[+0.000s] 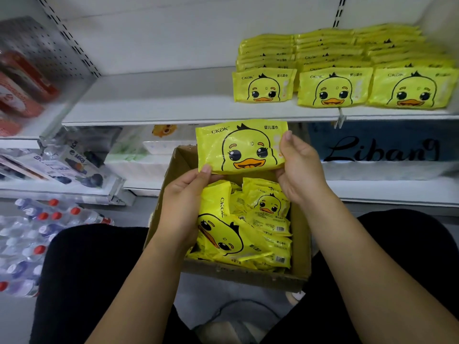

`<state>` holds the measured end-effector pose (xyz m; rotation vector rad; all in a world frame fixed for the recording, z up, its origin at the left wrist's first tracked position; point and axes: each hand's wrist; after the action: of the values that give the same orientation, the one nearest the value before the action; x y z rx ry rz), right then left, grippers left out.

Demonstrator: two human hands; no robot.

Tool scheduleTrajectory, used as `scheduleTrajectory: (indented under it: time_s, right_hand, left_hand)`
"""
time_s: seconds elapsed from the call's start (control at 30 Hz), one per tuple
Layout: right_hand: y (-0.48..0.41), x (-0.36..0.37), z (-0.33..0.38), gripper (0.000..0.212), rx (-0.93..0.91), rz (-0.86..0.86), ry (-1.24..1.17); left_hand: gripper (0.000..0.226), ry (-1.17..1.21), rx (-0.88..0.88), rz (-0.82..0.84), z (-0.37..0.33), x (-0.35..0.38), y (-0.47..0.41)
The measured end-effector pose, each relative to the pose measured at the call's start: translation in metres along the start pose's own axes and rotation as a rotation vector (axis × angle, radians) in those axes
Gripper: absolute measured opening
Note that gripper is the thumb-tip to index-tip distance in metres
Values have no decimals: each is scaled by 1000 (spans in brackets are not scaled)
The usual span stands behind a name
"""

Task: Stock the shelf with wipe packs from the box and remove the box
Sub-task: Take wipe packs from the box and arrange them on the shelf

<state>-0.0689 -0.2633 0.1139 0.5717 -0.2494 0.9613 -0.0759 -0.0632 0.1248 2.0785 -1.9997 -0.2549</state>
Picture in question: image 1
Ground pack of red-capped bottles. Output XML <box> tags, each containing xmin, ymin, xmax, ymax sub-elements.
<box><xmin>0</xmin><ymin>197</ymin><xmax>116</xmax><ymax>298</ymax></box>

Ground person's left hand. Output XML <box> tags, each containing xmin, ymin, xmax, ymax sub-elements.
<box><xmin>151</xmin><ymin>164</ymin><xmax>223</xmax><ymax>255</ymax></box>

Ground white metal shelf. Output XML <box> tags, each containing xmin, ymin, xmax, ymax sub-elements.
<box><xmin>61</xmin><ymin>0</ymin><xmax>459</xmax><ymax>208</ymax></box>

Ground person's black trousers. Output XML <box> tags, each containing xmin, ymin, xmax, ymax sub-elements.
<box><xmin>29</xmin><ymin>209</ymin><xmax>459</xmax><ymax>344</ymax></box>

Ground person's left forearm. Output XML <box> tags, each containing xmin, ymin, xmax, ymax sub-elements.
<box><xmin>86</xmin><ymin>240</ymin><xmax>198</xmax><ymax>344</ymax></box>

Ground brown cardboard box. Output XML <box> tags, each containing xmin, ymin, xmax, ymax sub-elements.
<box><xmin>143</xmin><ymin>144</ymin><xmax>313</xmax><ymax>292</ymax></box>

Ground person's right cream clog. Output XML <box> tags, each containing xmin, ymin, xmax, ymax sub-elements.
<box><xmin>285</xmin><ymin>289</ymin><xmax>306</xmax><ymax>307</ymax></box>

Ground white duck tissue pack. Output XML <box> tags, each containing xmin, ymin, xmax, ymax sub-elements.
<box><xmin>140</xmin><ymin>124</ymin><xmax>198</xmax><ymax>156</ymax></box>

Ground person's right hand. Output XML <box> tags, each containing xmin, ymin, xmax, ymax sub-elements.
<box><xmin>276</xmin><ymin>131</ymin><xmax>332</xmax><ymax>206</ymax></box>

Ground person's right forearm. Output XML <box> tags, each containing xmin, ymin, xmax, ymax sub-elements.
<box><xmin>305</xmin><ymin>186</ymin><xmax>459</xmax><ymax>344</ymax></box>

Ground metal frame stool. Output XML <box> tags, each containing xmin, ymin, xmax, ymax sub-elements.
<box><xmin>194</xmin><ymin>299</ymin><xmax>284</xmax><ymax>344</ymax></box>

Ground white pegboard shelf unit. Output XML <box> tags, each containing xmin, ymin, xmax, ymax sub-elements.
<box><xmin>0</xmin><ymin>0</ymin><xmax>137</xmax><ymax>205</ymax></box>

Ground MIQI boxes with fruit print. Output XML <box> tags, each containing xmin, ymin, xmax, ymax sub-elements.
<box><xmin>0</xmin><ymin>143</ymin><xmax>109</xmax><ymax>189</ymax></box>

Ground green white tissue pack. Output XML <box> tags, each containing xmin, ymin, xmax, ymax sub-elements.
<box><xmin>106</xmin><ymin>125</ymin><xmax>173</xmax><ymax>191</ymax></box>

